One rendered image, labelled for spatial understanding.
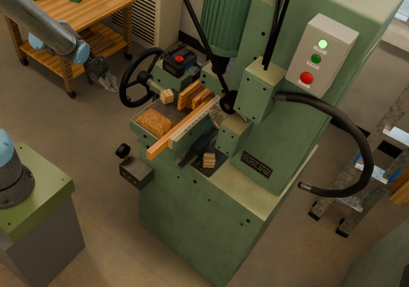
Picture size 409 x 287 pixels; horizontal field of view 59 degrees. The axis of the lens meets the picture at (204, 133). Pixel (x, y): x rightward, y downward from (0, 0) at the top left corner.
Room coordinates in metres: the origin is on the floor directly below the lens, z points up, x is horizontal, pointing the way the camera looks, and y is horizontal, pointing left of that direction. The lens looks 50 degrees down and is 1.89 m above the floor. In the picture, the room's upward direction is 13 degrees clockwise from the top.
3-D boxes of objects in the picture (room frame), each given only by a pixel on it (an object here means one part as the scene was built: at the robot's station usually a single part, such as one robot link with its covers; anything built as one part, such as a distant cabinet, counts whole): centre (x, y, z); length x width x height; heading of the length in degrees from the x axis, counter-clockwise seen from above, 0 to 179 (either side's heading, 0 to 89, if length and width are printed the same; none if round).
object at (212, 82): (0.97, -0.02, 1.03); 0.14 x 0.07 x 0.09; 63
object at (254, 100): (0.74, -0.12, 1.23); 0.09 x 0.08 x 0.15; 63
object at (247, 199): (0.92, -0.11, 0.76); 0.57 x 0.45 x 0.09; 63
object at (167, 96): (0.95, 0.17, 0.92); 0.04 x 0.03 x 0.04; 131
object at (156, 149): (0.95, 0.02, 0.92); 0.62 x 0.02 x 0.04; 153
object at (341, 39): (0.71, -0.22, 1.40); 0.10 x 0.06 x 0.16; 63
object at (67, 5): (2.01, 1.05, 0.32); 0.66 x 0.57 x 0.64; 155
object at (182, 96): (1.01, 0.06, 0.94); 0.21 x 0.01 x 0.08; 153
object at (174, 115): (1.06, 0.08, 0.87); 0.61 x 0.30 x 0.06; 153
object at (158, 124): (0.83, 0.18, 0.91); 0.12 x 0.09 x 0.03; 63
